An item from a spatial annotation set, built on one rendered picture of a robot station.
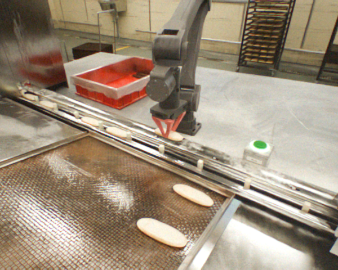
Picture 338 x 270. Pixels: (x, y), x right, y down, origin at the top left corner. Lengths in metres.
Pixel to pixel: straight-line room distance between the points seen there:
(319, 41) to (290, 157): 4.18
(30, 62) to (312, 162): 1.22
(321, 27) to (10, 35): 4.49
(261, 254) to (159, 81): 0.43
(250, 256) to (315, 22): 4.59
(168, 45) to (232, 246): 0.48
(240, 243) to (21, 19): 1.17
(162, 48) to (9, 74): 0.83
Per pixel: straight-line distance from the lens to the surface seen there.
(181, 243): 0.46
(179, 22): 0.67
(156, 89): 0.56
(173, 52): 0.59
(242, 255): 0.60
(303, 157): 0.91
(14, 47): 1.27
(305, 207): 0.68
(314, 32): 4.97
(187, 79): 0.87
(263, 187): 0.70
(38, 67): 1.33
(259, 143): 0.76
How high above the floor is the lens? 1.31
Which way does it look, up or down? 32 degrees down
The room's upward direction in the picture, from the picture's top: straight up
